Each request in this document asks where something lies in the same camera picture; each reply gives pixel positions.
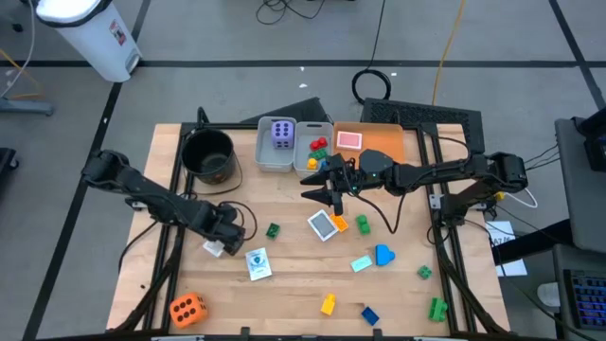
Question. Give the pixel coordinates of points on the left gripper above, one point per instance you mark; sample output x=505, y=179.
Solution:
x=220, y=222

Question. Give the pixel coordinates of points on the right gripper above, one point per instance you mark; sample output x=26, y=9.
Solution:
x=367, y=170

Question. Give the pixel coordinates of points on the blue rounded toy block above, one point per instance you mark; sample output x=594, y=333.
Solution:
x=323, y=165

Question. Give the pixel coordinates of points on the red toy block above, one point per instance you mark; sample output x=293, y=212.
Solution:
x=318, y=143

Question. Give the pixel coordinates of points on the red card deck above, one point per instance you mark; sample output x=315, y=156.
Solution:
x=349, y=140

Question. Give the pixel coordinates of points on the purple foam dice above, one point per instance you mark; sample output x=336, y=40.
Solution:
x=282, y=138

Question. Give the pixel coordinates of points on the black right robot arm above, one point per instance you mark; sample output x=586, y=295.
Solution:
x=450, y=173

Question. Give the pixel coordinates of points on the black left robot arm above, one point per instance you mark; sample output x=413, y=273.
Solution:
x=142, y=188

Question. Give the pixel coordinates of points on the white card green emblem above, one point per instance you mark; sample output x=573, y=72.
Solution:
x=258, y=265

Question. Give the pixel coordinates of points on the dark green toy block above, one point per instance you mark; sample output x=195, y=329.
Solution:
x=272, y=230

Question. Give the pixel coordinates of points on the orange flat toy brick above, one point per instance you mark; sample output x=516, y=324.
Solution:
x=340, y=223

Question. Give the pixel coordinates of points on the grey plastic bin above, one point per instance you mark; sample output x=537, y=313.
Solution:
x=267, y=158
x=303, y=147

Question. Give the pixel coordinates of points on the green two-stud toy block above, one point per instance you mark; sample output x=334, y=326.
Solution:
x=438, y=310
x=363, y=225

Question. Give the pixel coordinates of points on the translucent orange tray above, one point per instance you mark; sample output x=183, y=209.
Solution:
x=383, y=142

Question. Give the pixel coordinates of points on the black flat panel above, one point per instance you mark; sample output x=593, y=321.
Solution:
x=303, y=111

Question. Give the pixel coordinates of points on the mint flat toy brick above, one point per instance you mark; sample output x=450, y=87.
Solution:
x=361, y=263

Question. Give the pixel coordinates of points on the orange foam dice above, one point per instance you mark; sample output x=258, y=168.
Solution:
x=188, y=318

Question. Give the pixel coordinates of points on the blue heart-shaped toy block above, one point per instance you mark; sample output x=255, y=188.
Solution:
x=382, y=256

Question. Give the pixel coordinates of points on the black pumpkin-face bucket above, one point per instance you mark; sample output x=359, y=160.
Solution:
x=208, y=151

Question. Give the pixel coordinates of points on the black perforated metal panel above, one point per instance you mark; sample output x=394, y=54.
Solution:
x=416, y=113

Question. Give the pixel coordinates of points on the small green toy block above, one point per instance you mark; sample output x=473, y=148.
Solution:
x=424, y=272

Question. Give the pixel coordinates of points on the dark blue toy brick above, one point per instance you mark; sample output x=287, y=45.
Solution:
x=369, y=316

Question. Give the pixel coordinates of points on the yellow connector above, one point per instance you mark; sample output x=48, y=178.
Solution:
x=498, y=194

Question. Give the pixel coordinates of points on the white paper sheet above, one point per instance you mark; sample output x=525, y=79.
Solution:
x=506, y=234

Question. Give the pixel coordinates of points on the black desk foot bar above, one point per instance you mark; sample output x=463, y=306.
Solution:
x=530, y=241

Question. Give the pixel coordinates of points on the black chair base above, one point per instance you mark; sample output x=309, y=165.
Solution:
x=7, y=163

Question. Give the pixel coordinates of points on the white trash bin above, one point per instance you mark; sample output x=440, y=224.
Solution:
x=94, y=42

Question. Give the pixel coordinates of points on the white computer mouse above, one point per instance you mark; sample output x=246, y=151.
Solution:
x=549, y=293

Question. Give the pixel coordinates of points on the grey stand base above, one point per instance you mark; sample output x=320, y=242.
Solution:
x=26, y=106

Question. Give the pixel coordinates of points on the grey desk with keyboard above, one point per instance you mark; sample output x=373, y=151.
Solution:
x=568, y=258

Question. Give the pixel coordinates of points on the black desk device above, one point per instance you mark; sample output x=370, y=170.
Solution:
x=597, y=151

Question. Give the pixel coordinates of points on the backlit keyboard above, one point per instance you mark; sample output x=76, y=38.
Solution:
x=587, y=298

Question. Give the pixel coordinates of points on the black aluminium table frame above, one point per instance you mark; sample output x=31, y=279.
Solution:
x=244, y=126

